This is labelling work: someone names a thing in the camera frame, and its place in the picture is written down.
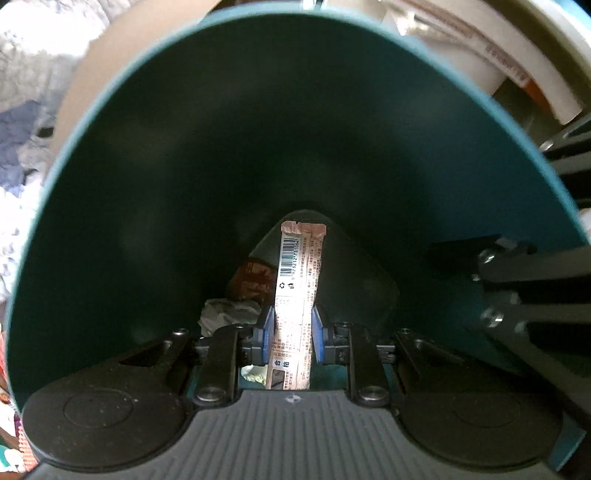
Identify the beige bed frame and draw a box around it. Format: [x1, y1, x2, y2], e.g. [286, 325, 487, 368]
[55, 0, 222, 139]

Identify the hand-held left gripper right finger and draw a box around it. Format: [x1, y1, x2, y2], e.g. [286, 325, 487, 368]
[312, 307, 458, 409]

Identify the long white strip wrapper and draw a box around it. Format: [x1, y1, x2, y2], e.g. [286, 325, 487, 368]
[265, 220, 328, 391]

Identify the brown snack wrapper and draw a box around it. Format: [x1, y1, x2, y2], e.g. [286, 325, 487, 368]
[228, 258, 280, 301]

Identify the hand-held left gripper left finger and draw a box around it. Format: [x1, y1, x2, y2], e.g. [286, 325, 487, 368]
[117, 305, 277, 409]

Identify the printed wrapper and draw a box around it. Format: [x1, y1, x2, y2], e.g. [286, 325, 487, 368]
[198, 298, 265, 337]

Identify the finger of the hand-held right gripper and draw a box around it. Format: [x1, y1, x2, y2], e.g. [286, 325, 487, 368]
[538, 121, 591, 204]
[429, 235, 591, 384]

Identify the teal plastic trash bin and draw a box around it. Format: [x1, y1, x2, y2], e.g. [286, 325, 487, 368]
[4, 4, 585, 474]

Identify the white quilted mattress pad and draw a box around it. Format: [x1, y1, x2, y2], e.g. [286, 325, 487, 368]
[0, 0, 116, 301]

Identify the white cylindrical appliance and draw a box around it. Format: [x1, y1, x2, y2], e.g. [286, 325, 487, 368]
[379, 0, 509, 97]

